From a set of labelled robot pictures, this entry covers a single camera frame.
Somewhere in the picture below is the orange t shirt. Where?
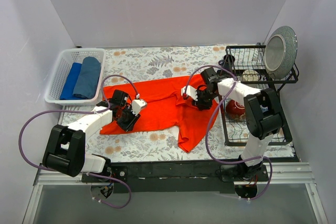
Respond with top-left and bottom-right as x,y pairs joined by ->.
99,76 -> 221,153

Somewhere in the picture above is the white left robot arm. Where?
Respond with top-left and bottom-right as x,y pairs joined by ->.
43,90 -> 147,182

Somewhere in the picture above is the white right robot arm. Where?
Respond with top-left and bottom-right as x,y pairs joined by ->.
181,65 -> 288,181

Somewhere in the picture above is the red bowl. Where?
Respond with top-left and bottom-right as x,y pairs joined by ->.
226,100 -> 246,121

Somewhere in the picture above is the black cup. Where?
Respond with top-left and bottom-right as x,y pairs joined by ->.
218,55 -> 235,70

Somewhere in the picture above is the grey blue rolled shirt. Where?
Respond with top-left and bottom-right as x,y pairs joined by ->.
72,57 -> 101,99

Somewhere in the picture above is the floral patterned table cloth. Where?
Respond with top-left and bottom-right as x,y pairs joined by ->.
52,45 -> 295,162

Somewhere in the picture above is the white plastic basket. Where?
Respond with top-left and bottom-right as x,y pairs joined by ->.
45,48 -> 107,106

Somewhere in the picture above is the royal blue rolled shirt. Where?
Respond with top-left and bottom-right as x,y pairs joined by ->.
59,62 -> 82,100

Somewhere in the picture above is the grey patterned plate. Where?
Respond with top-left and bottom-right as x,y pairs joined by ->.
263,26 -> 298,80

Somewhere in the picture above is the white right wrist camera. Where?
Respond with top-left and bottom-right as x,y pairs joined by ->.
181,86 -> 198,101

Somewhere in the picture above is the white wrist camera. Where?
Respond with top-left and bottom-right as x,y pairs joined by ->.
131,99 -> 147,116
181,86 -> 198,101

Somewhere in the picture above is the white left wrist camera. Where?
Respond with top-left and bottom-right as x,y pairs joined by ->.
131,99 -> 147,116

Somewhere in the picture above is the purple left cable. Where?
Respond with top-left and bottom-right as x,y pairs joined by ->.
18,74 -> 140,209

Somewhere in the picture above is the black wire dish rack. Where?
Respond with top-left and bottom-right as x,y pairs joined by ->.
215,42 -> 300,147

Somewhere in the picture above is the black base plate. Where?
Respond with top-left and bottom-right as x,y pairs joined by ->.
81,159 -> 270,193

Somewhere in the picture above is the aluminium frame rail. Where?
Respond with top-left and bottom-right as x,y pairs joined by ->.
23,159 -> 328,223

